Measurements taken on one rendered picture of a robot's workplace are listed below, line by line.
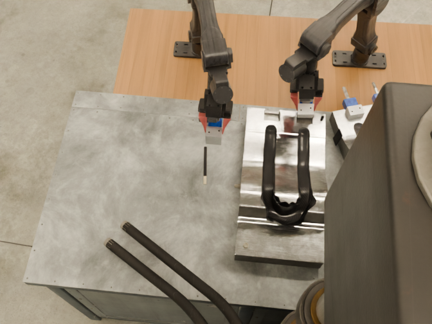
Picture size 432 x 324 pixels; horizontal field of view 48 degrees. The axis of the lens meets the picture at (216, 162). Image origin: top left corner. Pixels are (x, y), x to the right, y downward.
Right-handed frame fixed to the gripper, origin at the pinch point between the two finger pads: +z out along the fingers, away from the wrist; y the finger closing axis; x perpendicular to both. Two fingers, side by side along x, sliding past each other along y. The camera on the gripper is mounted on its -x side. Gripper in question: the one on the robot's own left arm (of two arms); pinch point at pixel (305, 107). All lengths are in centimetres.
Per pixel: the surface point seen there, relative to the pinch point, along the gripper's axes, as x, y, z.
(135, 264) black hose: -50, -47, 22
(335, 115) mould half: 7.7, 10.2, 8.4
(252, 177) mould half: -23.2, -15.0, 9.8
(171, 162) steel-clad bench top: -13.2, -43.6, 14.1
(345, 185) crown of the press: -101, 3, -65
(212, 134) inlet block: -15.2, -28.0, -0.3
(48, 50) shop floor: 107, -150, 40
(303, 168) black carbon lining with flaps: -14.9, 0.1, 12.6
